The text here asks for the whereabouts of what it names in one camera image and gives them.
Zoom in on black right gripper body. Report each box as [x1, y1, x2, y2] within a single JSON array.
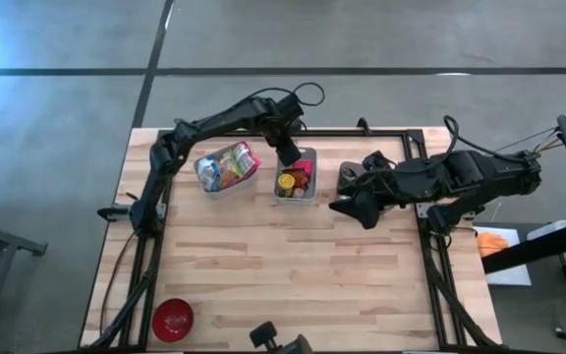
[[356, 161, 415, 207]]

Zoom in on white paper sheet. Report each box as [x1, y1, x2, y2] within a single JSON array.
[[473, 225, 533, 287]]

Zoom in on white plastic container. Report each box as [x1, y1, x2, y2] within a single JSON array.
[[526, 219, 566, 242]]

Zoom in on orange cloth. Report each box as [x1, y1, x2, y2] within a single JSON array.
[[477, 231, 510, 259]]

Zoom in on black control handle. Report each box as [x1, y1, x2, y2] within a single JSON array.
[[277, 333, 314, 354], [249, 321, 280, 352]]

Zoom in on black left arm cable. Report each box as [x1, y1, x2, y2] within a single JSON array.
[[243, 82, 326, 130]]

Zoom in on black metal table frame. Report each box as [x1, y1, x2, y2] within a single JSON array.
[[81, 128, 499, 351]]

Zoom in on brown cable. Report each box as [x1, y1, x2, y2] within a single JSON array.
[[99, 230, 137, 335]]

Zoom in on orange brown sauce packet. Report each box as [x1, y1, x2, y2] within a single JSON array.
[[290, 169, 311, 191]]

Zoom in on white plastic storage bin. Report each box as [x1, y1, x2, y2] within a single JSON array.
[[272, 146, 318, 206], [193, 141, 263, 200]]

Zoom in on bundle of coloured cables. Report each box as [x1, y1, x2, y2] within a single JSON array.
[[493, 126, 563, 159]]

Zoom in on red bowl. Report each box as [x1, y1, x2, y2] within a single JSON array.
[[150, 297, 196, 344]]

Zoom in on pink yellow snack packet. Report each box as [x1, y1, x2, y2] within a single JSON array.
[[216, 150, 240, 191]]

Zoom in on black spice jar yellow lid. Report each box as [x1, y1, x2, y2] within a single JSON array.
[[276, 172, 297, 198]]

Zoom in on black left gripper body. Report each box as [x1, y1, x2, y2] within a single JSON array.
[[262, 92, 307, 142]]

